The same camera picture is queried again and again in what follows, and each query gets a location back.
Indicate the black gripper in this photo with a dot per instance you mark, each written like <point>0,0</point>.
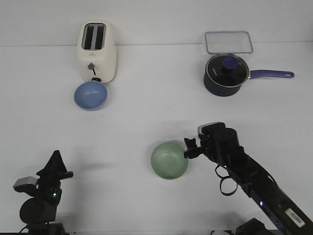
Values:
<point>49,182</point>
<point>222,147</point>

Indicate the dark blue saucepan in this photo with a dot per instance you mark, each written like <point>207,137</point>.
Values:
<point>227,85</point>

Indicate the white two-slot toaster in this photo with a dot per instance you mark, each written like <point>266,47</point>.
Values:
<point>97,52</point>

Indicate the glass pot lid blue knob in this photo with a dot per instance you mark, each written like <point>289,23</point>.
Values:
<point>227,64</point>

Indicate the blue bowl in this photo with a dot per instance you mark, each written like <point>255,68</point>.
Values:
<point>91,95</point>

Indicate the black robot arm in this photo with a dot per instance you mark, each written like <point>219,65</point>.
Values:
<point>260,186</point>
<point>39,212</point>

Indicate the green bowl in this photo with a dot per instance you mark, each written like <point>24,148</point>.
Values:
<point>168,161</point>

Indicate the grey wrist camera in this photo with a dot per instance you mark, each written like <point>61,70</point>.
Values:
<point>25,184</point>
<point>209,128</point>

